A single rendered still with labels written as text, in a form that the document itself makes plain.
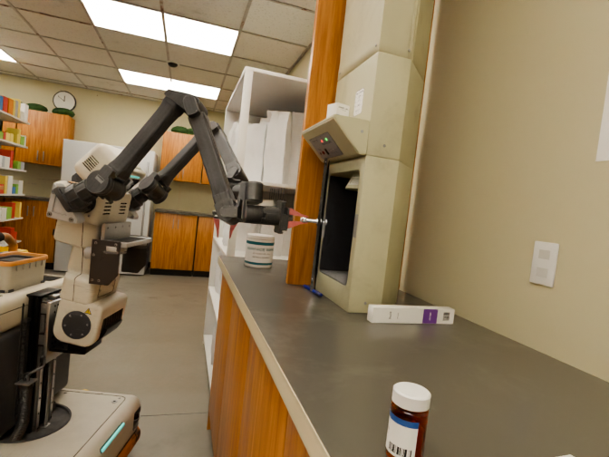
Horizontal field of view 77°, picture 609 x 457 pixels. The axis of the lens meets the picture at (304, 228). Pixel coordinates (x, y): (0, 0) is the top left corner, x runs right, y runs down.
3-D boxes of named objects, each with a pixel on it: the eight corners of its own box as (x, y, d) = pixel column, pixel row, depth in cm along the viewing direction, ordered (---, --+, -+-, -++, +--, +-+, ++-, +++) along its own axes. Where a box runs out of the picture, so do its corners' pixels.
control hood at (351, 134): (327, 163, 143) (330, 136, 143) (366, 154, 113) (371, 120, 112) (298, 159, 140) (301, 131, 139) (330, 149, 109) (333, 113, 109)
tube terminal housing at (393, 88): (372, 290, 153) (396, 94, 149) (420, 315, 123) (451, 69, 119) (313, 287, 146) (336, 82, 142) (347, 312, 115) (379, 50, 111)
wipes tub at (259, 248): (268, 264, 190) (271, 234, 190) (274, 269, 178) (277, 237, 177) (242, 262, 186) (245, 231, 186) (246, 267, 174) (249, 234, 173)
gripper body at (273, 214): (287, 201, 118) (264, 199, 116) (285, 234, 119) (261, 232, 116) (282, 200, 124) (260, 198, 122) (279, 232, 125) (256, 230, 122)
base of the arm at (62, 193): (73, 190, 132) (51, 189, 120) (93, 178, 132) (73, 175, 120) (87, 211, 133) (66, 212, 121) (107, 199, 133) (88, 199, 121)
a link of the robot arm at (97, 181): (184, 92, 135) (170, 76, 125) (212, 113, 132) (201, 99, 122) (101, 192, 132) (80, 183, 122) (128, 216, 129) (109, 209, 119)
